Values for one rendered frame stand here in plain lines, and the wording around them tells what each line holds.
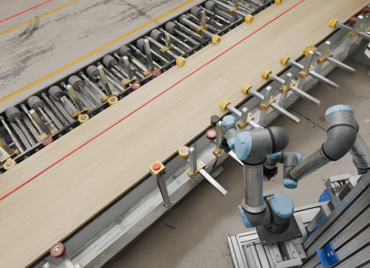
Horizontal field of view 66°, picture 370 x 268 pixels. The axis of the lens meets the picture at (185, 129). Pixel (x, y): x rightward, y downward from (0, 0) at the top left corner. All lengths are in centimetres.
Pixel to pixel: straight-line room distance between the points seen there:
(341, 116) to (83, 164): 165
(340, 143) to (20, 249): 184
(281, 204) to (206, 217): 138
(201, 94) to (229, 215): 116
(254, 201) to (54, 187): 136
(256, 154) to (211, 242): 162
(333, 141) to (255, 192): 41
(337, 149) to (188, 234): 171
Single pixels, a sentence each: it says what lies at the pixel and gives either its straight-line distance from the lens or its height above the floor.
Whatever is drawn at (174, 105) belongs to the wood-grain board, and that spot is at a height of 90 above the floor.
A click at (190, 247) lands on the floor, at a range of 272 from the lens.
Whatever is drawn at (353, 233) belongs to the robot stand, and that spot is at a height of 150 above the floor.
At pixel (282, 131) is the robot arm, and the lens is 126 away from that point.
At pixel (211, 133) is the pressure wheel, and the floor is 91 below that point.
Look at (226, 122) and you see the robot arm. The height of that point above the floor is 135.
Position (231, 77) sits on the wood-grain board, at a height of 90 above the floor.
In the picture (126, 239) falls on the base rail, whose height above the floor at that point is 70.
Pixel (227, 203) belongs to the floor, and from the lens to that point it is 285.
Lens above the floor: 262
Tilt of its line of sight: 53 degrees down
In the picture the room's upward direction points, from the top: 7 degrees counter-clockwise
